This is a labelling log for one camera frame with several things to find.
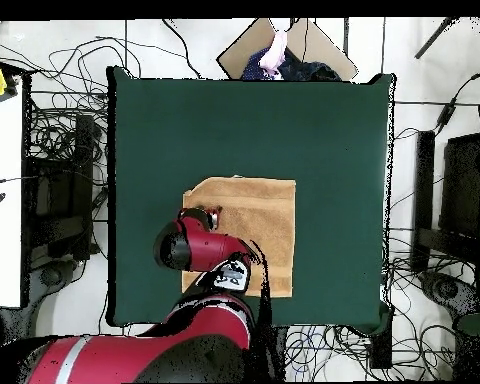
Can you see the grey round chair base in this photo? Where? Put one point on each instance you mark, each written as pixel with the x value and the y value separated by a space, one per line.
pixel 51 276

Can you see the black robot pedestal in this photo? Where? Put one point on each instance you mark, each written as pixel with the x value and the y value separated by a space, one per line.
pixel 276 352

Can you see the brown cardboard box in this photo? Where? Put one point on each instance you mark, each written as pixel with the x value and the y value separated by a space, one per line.
pixel 240 52

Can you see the black rod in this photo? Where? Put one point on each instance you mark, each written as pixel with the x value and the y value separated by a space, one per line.
pixel 436 38

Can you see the dark green table cloth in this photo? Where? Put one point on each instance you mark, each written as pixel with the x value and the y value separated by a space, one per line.
pixel 184 140

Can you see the pale pink garment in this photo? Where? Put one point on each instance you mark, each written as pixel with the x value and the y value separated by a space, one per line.
pixel 274 56

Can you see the dark blue garment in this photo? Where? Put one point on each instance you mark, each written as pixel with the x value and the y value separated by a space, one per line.
pixel 304 70

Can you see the white side table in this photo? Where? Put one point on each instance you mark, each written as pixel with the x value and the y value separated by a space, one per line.
pixel 2 200

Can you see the black office chair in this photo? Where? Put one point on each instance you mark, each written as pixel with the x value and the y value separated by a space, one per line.
pixel 460 188

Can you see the orange terry towel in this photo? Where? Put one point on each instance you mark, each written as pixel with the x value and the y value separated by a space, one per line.
pixel 260 224

